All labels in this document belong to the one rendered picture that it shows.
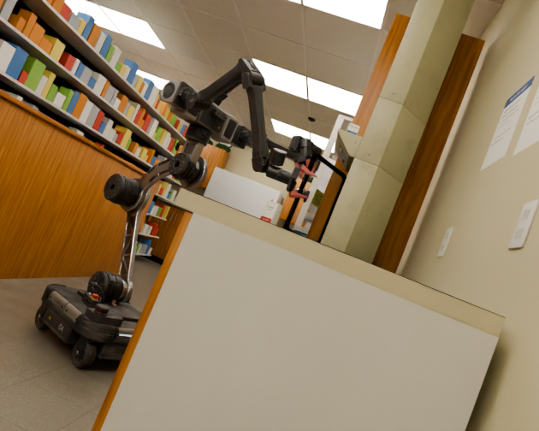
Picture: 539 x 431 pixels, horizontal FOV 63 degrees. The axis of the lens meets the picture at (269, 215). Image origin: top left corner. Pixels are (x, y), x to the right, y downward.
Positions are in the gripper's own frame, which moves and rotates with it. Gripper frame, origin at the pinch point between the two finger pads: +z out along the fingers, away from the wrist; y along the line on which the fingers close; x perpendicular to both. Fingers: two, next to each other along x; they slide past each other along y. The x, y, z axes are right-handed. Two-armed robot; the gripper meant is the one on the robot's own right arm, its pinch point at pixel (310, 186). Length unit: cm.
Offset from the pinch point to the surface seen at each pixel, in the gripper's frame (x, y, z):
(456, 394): -94, -44, 49
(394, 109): 9, 48, 21
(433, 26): 8, 90, 23
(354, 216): 9.2, -3.8, 21.8
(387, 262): 46, -14, 47
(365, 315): -94, -37, 28
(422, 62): 10, 73, 24
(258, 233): -95, -30, 2
